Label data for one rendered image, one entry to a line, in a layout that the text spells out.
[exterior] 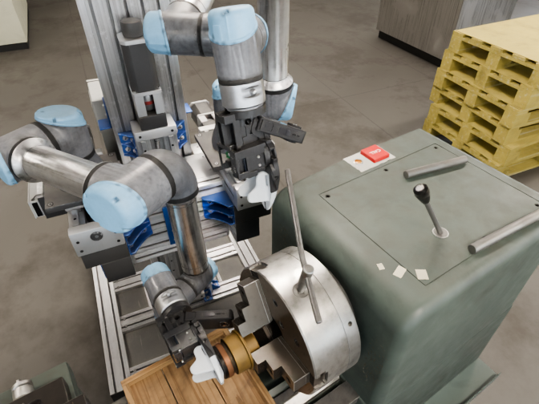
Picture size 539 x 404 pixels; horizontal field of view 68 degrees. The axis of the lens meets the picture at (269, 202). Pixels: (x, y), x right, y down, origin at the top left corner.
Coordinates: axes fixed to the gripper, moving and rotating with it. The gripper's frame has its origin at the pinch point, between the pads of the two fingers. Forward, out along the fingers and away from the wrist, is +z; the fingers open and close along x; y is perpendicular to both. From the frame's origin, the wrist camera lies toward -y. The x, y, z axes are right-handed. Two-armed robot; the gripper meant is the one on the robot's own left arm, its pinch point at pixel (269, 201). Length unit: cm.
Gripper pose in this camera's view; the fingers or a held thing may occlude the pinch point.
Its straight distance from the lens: 79.6
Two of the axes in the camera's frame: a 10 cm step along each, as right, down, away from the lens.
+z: 1.2, 8.6, 4.9
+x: 5.3, 3.6, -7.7
